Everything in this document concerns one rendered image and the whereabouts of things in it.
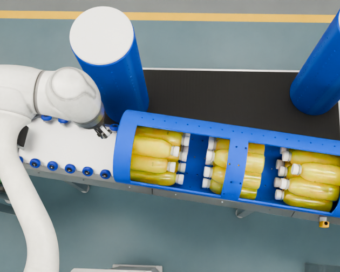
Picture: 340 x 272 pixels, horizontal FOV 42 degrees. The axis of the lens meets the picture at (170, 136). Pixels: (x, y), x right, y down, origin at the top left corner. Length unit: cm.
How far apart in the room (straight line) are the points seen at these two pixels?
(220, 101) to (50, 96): 190
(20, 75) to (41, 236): 35
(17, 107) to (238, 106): 193
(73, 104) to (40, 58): 224
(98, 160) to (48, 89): 97
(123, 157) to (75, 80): 68
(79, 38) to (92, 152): 50
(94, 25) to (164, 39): 117
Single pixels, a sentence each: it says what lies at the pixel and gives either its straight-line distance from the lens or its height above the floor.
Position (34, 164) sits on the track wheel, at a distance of 191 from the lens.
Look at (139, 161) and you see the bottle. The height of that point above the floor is 114.
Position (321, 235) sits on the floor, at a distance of 287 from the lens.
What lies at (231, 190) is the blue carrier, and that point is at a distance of 159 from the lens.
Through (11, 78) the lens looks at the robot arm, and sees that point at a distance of 102.
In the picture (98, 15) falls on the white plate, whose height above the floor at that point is 104.
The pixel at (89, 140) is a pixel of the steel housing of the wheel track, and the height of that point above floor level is 93.
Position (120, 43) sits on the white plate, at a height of 104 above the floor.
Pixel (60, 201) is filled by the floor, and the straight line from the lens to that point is 286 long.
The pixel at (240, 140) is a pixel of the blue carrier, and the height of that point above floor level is 122.
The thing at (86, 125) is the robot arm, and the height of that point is 172.
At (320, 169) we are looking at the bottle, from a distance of 165.
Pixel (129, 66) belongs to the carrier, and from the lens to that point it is 202.
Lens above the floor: 274
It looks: 75 degrees down
